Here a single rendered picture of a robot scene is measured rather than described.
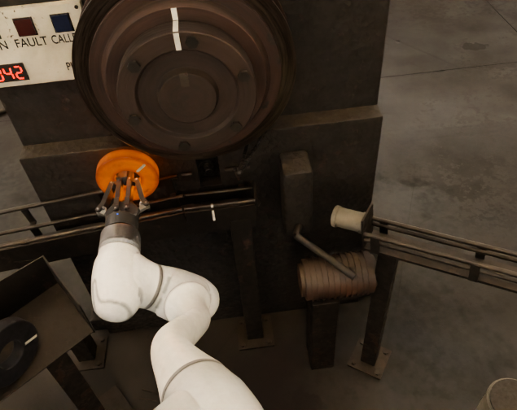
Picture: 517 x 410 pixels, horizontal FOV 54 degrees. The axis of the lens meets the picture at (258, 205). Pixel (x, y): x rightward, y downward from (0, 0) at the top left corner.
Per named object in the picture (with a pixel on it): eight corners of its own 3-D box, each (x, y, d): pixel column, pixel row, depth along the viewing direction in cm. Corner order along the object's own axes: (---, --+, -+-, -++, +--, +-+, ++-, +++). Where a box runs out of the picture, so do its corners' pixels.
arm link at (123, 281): (86, 259, 113) (140, 275, 119) (77, 322, 102) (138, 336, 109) (107, 233, 107) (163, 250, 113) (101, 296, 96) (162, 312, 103)
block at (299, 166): (280, 210, 156) (277, 150, 139) (306, 207, 156) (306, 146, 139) (285, 236, 148) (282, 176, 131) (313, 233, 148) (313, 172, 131)
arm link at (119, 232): (144, 262, 116) (145, 242, 120) (134, 237, 109) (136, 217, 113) (104, 268, 116) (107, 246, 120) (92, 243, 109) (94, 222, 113)
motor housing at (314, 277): (297, 342, 186) (295, 249, 148) (357, 334, 187) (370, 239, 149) (303, 375, 177) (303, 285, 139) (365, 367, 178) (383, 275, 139)
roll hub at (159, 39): (136, 145, 116) (101, 28, 96) (258, 130, 116) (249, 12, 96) (134, 161, 112) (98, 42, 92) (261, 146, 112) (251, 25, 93)
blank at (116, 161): (134, 200, 140) (134, 209, 138) (85, 174, 131) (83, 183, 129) (171, 168, 133) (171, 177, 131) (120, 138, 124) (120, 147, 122)
